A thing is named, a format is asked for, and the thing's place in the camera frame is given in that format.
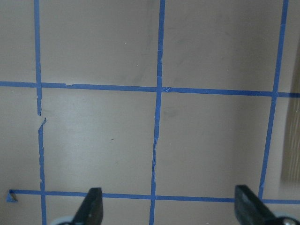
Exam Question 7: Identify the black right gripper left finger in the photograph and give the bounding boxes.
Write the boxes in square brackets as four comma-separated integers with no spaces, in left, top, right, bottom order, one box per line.
[70,187,104,225]

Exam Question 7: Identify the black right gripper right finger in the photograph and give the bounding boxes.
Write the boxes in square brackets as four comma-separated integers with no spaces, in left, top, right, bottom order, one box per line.
[234,185,281,225]

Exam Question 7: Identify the yellow plastic basket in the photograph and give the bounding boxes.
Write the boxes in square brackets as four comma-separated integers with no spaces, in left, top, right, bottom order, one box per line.
[281,77,300,182]

